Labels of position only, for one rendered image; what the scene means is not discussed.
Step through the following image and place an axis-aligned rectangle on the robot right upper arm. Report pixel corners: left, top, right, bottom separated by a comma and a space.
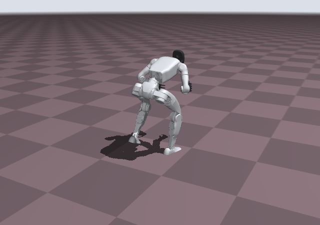
178, 62, 189, 93

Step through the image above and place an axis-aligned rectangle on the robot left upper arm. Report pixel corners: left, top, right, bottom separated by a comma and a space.
137, 58, 158, 82

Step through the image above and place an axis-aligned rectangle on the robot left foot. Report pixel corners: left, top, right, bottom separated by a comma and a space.
128, 135, 141, 144

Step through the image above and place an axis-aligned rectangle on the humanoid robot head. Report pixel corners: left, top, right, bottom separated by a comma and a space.
172, 50, 185, 63

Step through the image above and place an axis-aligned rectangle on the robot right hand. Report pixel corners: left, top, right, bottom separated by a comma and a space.
188, 81, 192, 92

